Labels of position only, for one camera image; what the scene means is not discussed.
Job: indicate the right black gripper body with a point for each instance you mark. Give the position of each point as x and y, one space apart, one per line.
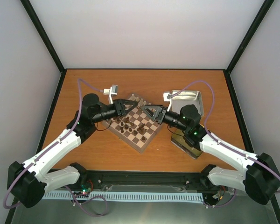
160 118

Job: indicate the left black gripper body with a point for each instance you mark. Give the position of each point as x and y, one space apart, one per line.
118 107

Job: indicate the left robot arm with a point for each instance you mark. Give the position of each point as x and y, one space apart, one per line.
31 180

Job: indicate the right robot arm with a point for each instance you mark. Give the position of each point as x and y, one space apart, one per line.
256 175

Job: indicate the green circuit board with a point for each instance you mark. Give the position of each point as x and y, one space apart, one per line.
87 188

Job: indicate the wooden chessboard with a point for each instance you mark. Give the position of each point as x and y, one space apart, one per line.
135 141

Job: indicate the silver open tin box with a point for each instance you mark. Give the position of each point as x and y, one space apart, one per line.
188 98

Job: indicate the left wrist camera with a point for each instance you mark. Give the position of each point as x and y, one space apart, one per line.
111 92

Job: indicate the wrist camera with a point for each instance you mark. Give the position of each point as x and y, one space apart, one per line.
167 98
111 92

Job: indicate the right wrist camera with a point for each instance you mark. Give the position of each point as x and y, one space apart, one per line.
167 98

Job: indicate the light blue cable duct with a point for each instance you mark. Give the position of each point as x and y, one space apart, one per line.
126 196

